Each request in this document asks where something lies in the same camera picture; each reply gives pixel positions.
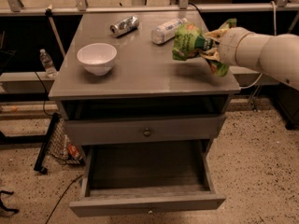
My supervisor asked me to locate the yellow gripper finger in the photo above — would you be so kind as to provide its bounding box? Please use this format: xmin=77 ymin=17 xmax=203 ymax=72
xmin=200 ymin=48 xmax=221 ymax=63
xmin=205 ymin=28 xmax=228 ymax=42

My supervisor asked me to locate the green rice chip bag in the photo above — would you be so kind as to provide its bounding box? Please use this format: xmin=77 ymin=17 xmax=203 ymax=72
xmin=172 ymin=19 xmax=236 ymax=77

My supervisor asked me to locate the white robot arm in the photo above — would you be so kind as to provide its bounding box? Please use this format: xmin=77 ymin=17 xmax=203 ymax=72
xmin=205 ymin=27 xmax=299 ymax=90

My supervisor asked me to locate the grey wooden drawer cabinet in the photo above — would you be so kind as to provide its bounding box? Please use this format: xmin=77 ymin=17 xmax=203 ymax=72
xmin=48 ymin=10 xmax=242 ymax=156

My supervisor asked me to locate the round drawer knob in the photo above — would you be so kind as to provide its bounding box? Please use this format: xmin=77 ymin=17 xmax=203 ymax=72
xmin=143 ymin=128 xmax=151 ymax=137

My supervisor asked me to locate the open grey middle drawer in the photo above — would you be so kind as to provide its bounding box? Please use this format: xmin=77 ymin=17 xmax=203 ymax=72
xmin=70 ymin=141 xmax=225 ymax=217

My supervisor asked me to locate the closed grey upper drawer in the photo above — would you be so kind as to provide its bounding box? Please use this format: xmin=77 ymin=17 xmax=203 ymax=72
xmin=66 ymin=115 xmax=225 ymax=146

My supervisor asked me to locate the clear plastic bottle on cabinet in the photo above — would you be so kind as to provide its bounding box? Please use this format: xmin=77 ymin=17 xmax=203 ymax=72
xmin=150 ymin=18 xmax=187 ymax=45

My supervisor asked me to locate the silver drink can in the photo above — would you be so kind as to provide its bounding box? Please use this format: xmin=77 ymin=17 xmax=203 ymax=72
xmin=110 ymin=16 xmax=139 ymax=37

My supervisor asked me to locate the white bowl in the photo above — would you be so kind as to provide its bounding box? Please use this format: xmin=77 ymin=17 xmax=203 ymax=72
xmin=77 ymin=43 xmax=117 ymax=76

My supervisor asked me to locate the clear water bottle on ledge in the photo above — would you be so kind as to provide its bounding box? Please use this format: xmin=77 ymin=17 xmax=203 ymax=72
xmin=39 ymin=49 xmax=58 ymax=78

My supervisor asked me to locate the orange packet in basket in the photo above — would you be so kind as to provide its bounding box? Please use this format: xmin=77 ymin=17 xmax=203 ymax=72
xmin=67 ymin=144 xmax=81 ymax=161

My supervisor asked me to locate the wooden stick with black tape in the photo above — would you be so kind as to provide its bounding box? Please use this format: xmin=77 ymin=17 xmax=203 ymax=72
xmin=45 ymin=5 xmax=65 ymax=58

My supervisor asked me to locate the black object at left floor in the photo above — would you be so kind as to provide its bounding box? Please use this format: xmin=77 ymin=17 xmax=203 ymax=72
xmin=0 ymin=190 xmax=20 ymax=214

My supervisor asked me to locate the white cable on right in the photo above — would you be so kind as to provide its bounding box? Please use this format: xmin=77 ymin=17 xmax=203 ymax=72
xmin=239 ymin=0 xmax=278 ymax=91

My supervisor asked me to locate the metal rail frame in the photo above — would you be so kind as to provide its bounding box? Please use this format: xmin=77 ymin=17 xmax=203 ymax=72
xmin=0 ymin=0 xmax=299 ymax=17

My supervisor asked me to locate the black cable on floor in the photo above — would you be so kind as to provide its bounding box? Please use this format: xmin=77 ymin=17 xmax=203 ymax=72
xmin=45 ymin=174 xmax=85 ymax=224

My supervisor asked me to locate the black wire mesh basket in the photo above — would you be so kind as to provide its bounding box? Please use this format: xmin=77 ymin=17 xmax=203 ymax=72
xmin=34 ymin=113 xmax=85 ymax=174

